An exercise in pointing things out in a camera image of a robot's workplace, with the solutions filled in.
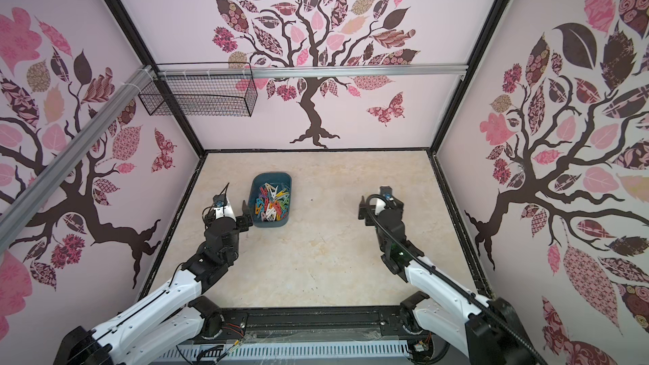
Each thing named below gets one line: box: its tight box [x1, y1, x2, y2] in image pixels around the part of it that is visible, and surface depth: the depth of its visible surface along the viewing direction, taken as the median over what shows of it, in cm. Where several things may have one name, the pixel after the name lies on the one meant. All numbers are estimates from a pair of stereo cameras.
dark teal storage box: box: [248, 172, 293, 229], surface depth 102 cm
